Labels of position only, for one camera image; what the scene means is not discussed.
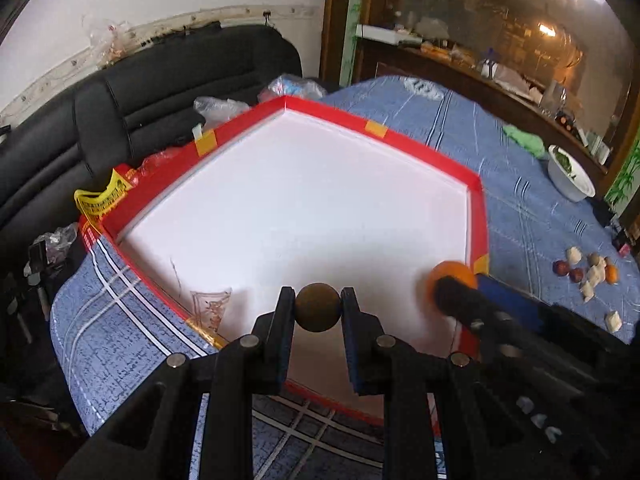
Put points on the black leather sofa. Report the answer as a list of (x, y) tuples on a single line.
[(135, 108)]

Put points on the small orange tangerine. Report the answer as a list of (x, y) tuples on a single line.
[(611, 274)]

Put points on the dark red jujube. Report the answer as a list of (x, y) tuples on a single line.
[(577, 275), (561, 268)]

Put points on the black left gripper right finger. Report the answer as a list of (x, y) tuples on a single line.
[(380, 364)]

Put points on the brown longan on cloth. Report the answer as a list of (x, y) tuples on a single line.
[(594, 259)]

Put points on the green cloth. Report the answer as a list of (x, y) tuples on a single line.
[(529, 141)]

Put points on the beige wrapped candy piece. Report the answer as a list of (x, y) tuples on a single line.
[(573, 255)]

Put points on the red rimmed white tray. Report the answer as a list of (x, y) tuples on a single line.
[(291, 193)]

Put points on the wooden sideboard cabinet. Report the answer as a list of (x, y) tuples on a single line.
[(566, 70)]

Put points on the brown round longan fruit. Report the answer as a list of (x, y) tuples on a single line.
[(317, 307)]

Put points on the yellow printed label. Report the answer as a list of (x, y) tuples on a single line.
[(94, 206)]

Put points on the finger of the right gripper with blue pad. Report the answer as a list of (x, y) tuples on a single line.
[(479, 315)]

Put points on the white bowl with greens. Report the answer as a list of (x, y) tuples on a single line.
[(569, 178)]

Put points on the blue plaid tablecloth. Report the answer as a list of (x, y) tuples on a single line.
[(109, 332)]

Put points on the clear plastic bag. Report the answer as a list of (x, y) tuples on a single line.
[(216, 112)]

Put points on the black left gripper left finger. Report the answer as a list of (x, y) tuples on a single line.
[(255, 363)]

